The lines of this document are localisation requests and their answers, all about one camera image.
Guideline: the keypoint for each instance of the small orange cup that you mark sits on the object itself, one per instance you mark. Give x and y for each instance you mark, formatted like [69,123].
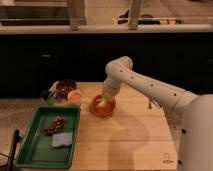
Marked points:
[74,96]

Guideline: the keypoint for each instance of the wooden post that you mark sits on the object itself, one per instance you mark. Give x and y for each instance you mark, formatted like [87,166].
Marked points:
[76,12]
[134,14]

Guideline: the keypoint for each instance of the items on back shelf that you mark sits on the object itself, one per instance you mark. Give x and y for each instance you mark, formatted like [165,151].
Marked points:
[147,19]

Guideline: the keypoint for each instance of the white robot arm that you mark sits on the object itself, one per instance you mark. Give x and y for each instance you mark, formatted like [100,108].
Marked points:
[196,139]

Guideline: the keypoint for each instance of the dark red grape bunch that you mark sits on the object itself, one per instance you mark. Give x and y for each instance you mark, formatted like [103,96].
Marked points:
[55,127]

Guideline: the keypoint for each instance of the green vegetable toy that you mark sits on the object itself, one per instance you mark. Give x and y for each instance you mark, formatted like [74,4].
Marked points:
[48,97]

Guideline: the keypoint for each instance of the left wooden post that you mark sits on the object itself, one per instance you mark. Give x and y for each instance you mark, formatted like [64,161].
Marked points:
[76,12]

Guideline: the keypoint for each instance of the black stand left edge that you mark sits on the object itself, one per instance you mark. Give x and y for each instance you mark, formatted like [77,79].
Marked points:
[11,158]

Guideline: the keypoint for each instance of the green plastic tray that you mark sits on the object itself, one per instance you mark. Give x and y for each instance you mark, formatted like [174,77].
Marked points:
[36,150]

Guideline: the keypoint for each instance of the red bowl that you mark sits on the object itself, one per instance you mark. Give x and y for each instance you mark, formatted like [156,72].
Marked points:
[102,111]

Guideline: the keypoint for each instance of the grey blue sponge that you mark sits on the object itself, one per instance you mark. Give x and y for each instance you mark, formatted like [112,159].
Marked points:
[62,139]

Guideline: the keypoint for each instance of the wooden cutting board table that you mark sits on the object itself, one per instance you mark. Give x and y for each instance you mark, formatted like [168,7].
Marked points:
[136,137]

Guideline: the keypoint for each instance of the right wooden post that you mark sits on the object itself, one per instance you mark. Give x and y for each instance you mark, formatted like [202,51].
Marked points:
[134,14]

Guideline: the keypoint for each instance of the yellow banana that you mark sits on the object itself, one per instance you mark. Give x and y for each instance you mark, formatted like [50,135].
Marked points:
[102,101]

